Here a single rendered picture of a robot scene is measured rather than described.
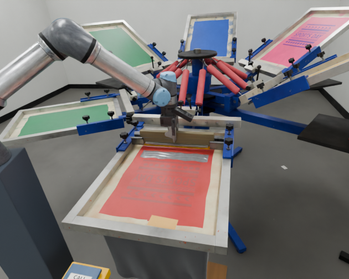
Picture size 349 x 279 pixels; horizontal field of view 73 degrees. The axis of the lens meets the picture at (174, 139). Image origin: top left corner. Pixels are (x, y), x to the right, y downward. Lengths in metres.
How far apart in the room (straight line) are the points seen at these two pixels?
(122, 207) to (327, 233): 1.76
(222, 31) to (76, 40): 2.29
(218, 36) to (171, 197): 2.25
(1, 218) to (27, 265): 0.28
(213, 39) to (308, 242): 2.17
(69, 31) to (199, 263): 0.96
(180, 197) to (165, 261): 0.27
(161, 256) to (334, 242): 1.56
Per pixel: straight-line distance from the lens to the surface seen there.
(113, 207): 1.01
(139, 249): 1.09
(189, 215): 0.93
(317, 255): 2.18
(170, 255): 1.06
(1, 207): 1.05
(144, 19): 5.53
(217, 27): 3.06
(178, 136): 1.26
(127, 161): 1.25
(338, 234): 2.38
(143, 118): 1.53
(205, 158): 1.21
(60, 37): 0.91
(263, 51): 2.59
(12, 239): 1.16
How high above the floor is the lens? 1.63
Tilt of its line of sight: 29 degrees down
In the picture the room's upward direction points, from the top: 4 degrees counter-clockwise
